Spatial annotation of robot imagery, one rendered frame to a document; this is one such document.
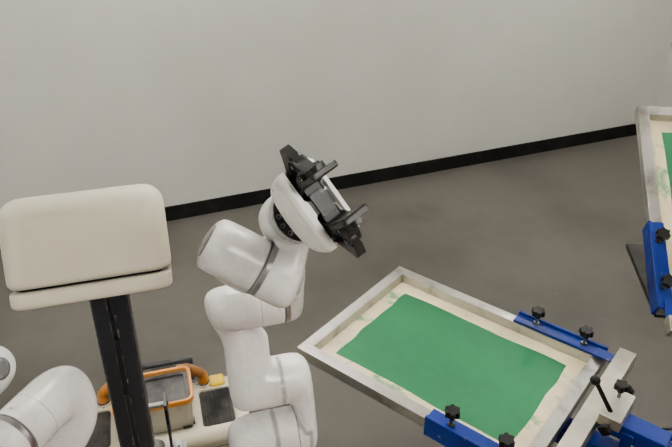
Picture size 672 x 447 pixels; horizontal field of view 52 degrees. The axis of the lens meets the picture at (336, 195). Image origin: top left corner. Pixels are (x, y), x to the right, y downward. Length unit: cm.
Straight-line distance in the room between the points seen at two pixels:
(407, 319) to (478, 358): 29
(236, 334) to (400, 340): 112
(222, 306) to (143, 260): 32
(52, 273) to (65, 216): 7
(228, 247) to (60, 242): 22
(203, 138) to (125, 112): 54
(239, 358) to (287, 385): 11
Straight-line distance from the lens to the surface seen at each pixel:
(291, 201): 73
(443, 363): 226
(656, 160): 266
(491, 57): 546
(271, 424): 138
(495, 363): 229
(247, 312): 122
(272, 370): 134
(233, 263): 88
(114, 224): 94
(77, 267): 95
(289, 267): 89
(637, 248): 303
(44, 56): 448
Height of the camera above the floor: 245
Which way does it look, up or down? 28 degrees down
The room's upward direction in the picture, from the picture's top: straight up
